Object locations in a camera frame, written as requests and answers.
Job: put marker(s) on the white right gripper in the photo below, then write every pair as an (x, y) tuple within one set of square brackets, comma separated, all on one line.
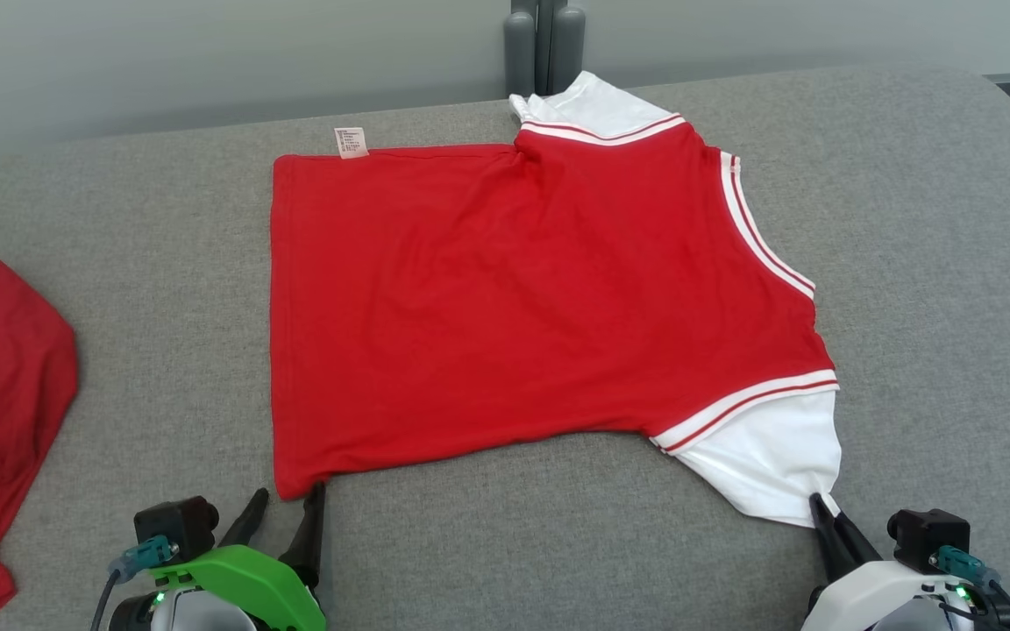
[(873, 600)]

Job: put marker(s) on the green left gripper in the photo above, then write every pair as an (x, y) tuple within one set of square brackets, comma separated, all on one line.
[(233, 578)]

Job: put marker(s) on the red shirt white sleeves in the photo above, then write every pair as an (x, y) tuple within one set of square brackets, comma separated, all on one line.
[(514, 307)]

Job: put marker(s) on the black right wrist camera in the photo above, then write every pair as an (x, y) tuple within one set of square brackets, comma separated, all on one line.
[(926, 535)]

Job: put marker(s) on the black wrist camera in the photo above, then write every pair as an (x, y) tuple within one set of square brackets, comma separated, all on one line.
[(174, 524), (926, 535)]

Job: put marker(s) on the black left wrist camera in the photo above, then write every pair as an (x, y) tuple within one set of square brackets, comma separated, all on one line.
[(174, 524)]

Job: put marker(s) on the grey partition post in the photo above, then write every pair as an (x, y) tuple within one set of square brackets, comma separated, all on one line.
[(544, 44)]

